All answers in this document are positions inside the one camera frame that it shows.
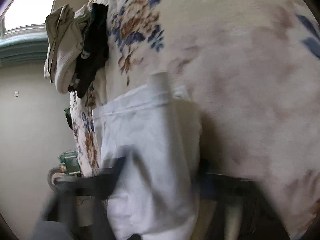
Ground beige folded garment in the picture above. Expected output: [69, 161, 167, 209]
[44, 4, 91, 94]

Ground window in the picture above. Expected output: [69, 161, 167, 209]
[1, 0, 55, 39]

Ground black folded garment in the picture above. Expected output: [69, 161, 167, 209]
[68, 3, 109, 99]

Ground floral fleece bed blanket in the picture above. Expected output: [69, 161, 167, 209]
[70, 0, 319, 239]

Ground white small garment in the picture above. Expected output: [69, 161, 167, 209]
[92, 72, 201, 239]

